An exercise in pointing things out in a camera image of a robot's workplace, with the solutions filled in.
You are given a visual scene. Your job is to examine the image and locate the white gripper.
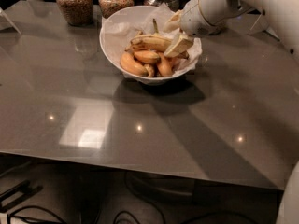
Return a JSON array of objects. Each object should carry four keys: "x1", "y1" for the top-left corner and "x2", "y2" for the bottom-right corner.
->
[{"x1": 163, "y1": 0, "x2": 234, "y2": 58}]

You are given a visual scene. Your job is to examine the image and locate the long yellow-brown banana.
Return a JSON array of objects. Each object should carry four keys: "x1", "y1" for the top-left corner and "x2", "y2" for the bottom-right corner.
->
[{"x1": 126, "y1": 35, "x2": 168, "y2": 53}]

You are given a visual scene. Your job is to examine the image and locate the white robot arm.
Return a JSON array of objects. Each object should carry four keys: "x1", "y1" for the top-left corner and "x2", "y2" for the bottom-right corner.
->
[{"x1": 177, "y1": 0, "x2": 299, "y2": 187}]

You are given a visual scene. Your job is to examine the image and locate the orange banana middle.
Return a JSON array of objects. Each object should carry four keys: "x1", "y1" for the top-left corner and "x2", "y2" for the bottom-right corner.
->
[{"x1": 133, "y1": 50, "x2": 160, "y2": 64}]

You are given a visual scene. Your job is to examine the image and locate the orange banana front centre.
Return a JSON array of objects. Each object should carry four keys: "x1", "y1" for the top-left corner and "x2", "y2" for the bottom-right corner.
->
[{"x1": 157, "y1": 52, "x2": 173, "y2": 77}]

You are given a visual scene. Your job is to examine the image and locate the small brown banana stub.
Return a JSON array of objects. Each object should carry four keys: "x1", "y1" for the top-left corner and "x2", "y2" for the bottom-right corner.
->
[{"x1": 144, "y1": 64, "x2": 155, "y2": 77}]

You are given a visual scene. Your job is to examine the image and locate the orange banana front left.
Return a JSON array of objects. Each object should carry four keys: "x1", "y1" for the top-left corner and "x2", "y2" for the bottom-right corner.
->
[{"x1": 120, "y1": 52, "x2": 149, "y2": 77}]

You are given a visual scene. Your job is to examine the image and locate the white paper liner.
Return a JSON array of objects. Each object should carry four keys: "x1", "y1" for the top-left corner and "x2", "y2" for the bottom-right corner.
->
[{"x1": 101, "y1": 3, "x2": 203, "y2": 80}]

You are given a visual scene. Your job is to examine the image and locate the glass jar of grains left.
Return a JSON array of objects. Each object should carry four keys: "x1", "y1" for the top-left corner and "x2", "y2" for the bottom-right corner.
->
[{"x1": 56, "y1": 0, "x2": 93, "y2": 26}]

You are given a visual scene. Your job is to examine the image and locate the black cable on floor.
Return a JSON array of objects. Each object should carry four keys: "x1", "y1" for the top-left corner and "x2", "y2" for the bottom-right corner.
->
[{"x1": 111, "y1": 171, "x2": 260, "y2": 224}]

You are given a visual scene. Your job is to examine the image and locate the black floor bracket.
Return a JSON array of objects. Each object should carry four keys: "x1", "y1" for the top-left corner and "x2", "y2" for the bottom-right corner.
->
[{"x1": 0, "y1": 180, "x2": 43, "y2": 213}]

